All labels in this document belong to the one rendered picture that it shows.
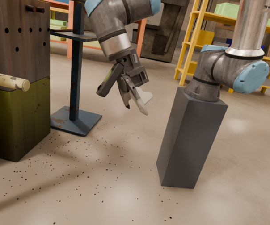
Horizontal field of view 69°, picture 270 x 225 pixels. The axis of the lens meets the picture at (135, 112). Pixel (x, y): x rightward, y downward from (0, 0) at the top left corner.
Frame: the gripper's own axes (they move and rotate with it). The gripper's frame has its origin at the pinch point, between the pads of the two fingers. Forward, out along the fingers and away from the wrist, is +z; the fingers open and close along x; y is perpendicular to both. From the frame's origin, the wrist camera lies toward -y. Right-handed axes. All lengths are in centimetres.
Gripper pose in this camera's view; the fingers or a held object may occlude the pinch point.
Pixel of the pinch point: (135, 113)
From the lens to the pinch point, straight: 66.2
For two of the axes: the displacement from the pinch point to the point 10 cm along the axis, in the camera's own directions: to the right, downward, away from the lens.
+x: -4.0, -1.4, 9.1
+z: 3.5, 8.9, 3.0
